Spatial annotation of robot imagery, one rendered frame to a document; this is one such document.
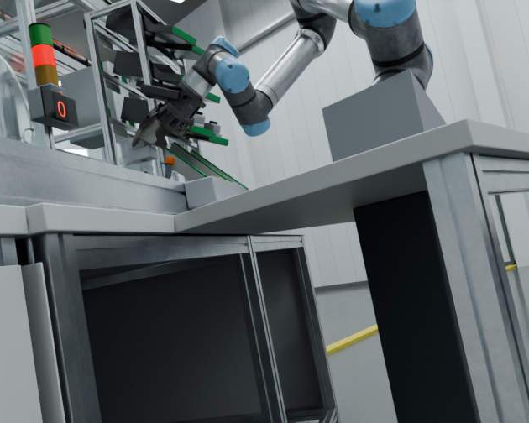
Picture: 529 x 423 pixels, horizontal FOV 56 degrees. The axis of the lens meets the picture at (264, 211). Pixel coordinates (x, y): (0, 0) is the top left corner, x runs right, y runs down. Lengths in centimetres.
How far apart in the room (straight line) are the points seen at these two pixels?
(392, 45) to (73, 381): 86
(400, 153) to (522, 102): 768
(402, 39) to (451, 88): 749
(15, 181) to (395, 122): 67
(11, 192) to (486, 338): 55
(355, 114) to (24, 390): 78
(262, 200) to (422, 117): 42
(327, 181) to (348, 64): 898
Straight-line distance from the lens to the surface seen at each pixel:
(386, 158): 57
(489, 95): 813
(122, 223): 67
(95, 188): 79
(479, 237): 55
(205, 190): 107
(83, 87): 285
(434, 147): 54
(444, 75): 867
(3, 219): 54
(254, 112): 127
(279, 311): 200
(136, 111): 168
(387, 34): 110
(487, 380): 58
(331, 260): 967
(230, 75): 119
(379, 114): 102
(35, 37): 135
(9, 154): 67
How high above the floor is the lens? 76
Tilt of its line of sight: 6 degrees up
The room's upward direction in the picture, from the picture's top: 11 degrees counter-clockwise
